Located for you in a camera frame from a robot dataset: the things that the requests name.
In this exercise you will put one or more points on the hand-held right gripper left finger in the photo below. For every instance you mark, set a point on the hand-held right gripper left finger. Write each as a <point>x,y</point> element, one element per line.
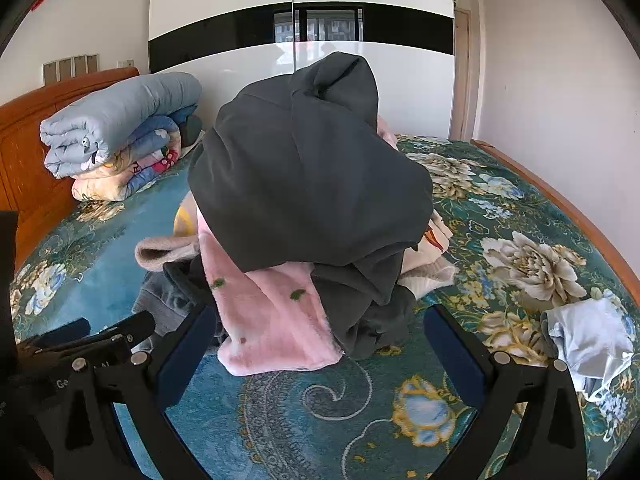
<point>184,356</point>

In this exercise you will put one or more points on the pale blue white garment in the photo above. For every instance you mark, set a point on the pale blue white garment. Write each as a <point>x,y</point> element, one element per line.
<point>590,340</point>

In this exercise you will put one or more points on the beige knit garment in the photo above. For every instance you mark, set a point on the beige knit garment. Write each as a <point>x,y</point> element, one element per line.
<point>165,252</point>

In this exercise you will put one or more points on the wooden door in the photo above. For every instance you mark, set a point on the wooden door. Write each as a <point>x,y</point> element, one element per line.
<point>462,75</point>

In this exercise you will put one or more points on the dark grey pants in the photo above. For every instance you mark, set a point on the dark grey pants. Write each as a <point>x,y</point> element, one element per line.
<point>310,185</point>

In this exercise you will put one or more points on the yellow cloth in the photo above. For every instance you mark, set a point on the yellow cloth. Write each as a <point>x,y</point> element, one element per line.
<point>182,222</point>

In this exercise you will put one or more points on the cartoon print pink cloth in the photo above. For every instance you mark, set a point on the cartoon print pink cloth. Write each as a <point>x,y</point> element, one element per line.
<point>432,265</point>

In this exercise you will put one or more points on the folded light blue quilt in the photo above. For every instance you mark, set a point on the folded light blue quilt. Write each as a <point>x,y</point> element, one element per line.
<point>115,110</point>

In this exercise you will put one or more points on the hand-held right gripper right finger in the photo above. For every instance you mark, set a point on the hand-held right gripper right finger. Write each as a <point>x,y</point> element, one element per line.
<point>454,356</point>

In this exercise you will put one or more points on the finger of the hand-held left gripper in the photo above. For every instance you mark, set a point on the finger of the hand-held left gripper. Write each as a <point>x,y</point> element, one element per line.
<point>131,326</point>
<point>60,336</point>

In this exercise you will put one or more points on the grey velvet garment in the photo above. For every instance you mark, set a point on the grey velvet garment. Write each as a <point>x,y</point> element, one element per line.
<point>170,294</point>

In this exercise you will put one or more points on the folded floral quilt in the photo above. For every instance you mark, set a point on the folded floral quilt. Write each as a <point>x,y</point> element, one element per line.
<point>135,166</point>

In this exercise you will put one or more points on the grey wall plaque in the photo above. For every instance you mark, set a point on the grey wall plaque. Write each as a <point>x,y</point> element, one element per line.
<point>79,65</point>
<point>50,73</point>
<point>65,69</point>
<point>92,62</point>

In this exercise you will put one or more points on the orange wooden bed rail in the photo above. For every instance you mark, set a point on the orange wooden bed rail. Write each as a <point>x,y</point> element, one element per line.
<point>600,237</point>

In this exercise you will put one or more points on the white wall outlet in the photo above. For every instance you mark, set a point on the white wall outlet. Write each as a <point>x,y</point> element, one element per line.
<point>125,63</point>

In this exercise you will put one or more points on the orange wooden headboard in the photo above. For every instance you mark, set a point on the orange wooden headboard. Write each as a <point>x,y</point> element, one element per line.
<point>20,160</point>

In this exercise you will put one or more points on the pink fleece garment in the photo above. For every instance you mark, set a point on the pink fleece garment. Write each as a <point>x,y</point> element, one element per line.
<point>265,320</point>

